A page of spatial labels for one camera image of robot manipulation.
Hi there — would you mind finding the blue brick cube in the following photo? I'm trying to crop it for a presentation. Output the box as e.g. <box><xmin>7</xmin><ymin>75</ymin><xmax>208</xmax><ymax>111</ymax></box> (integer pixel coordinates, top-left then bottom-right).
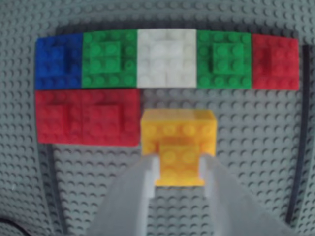
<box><xmin>35</xmin><ymin>33</ymin><xmax>84</xmax><ymax>90</ymax></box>

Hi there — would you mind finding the yellow brick cube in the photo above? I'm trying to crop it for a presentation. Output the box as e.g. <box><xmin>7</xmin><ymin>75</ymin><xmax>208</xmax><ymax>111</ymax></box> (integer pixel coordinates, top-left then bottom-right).
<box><xmin>140</xmin><ymin>109</ymin><xmax>219</xmax><ymax>187</ymax></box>

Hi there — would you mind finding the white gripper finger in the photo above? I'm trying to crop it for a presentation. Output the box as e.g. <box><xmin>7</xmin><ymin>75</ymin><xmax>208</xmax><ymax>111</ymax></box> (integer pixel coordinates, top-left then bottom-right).
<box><xmin>200</xmin><ymin>157</ymin><xmax>296</xmax><ymax>236</ymax></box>
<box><xmin>90</xmin><ymin>156</ymin><xmax>159</xmax><ymax>236</ymax></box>

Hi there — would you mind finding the red brick cube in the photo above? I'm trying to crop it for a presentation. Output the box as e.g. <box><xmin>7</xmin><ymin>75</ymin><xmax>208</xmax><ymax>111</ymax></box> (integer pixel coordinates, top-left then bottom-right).
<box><xmin>82</xmin><ymin>88</ymin><xmax>141</xmax><ymax>148</ymax></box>
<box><xmin>35</xmin><ymin>89</ymin><xmax>86</xmax><ymax>145</ymax></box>
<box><xmin>251</xmin><ymin>33</ymin><xmax>300</xmax><ymax>91</ymax></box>

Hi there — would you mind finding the grey studded baseplate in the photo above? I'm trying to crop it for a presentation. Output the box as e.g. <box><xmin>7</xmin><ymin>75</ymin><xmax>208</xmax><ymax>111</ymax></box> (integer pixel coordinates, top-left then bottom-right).
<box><xmin>0</xmin><ymin>0</ymin><xmax>315</xmax><ymax>236</ymax></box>

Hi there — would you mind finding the dark grey brick wall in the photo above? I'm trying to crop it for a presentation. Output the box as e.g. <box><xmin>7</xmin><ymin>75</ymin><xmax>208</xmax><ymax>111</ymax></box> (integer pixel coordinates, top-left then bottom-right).
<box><xmin>55</xmin><ymin>22</ymin><xmax>297</xmax><ymax>40</ymax></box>

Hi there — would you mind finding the white brick cube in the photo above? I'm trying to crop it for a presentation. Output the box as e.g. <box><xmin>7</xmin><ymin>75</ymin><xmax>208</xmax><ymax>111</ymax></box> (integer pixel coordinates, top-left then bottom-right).
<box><xmin>136</xmin><ymin>29</ymin><xmax>197</xmax><ymax>89</ymax></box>

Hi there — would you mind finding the black cable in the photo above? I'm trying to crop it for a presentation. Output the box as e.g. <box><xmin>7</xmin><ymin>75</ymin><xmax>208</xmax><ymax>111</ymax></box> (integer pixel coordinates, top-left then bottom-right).
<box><xmin>0</xmin><ymin>215</ymin><xmax>30</xmax><ymax>236</ymax></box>

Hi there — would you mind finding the green brick cube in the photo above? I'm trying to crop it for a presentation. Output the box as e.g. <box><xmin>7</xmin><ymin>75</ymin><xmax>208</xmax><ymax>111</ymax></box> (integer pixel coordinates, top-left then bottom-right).
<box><xmin>81</xmin><ymin>29</ymin><xmax>138</xmax><ymax>89</ymax></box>
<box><xmin>196</xmin><ymin>29</ymin><xmax>253</xmax><ymax>89</ymax></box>

